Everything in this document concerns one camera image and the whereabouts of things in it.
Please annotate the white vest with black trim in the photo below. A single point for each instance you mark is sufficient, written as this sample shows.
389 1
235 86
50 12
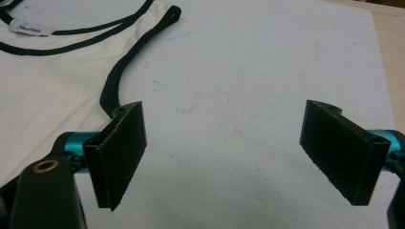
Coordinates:
47 95

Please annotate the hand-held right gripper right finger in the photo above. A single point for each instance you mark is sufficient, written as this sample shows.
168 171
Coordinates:
340 149

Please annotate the white foam mat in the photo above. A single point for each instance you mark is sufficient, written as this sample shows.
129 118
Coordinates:
229 89

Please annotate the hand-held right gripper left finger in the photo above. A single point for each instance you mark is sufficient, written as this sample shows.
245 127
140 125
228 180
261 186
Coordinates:
117 152

